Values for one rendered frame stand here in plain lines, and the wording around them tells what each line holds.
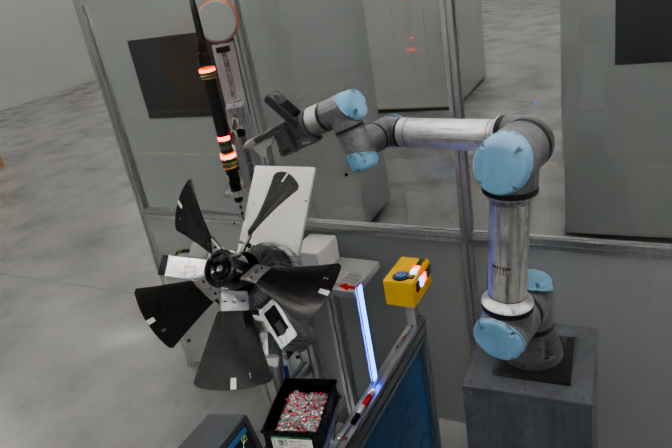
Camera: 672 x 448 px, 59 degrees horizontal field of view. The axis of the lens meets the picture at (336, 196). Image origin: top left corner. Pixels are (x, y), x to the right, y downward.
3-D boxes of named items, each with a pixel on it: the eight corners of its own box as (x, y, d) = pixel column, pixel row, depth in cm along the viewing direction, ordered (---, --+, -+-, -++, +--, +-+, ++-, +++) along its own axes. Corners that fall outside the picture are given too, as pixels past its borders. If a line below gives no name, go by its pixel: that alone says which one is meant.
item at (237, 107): (230, 122, 233) (225, 101, 229) (248, 119, 233) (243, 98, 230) (229, 129, 223) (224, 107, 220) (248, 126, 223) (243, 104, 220)
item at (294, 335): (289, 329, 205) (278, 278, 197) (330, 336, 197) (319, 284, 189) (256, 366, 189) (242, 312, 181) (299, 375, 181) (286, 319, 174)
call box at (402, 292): (405, 282, 204) (401, 255, 200) (432, 285, 200) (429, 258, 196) (386, 308, 192) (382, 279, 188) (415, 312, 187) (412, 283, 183)
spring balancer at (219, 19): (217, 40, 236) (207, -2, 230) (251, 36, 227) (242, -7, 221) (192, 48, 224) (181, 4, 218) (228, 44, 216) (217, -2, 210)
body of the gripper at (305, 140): (279, 158, 156) (313, 145, 149) (264, 129, 155) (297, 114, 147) (295, 148, 162) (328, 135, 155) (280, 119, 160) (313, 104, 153)
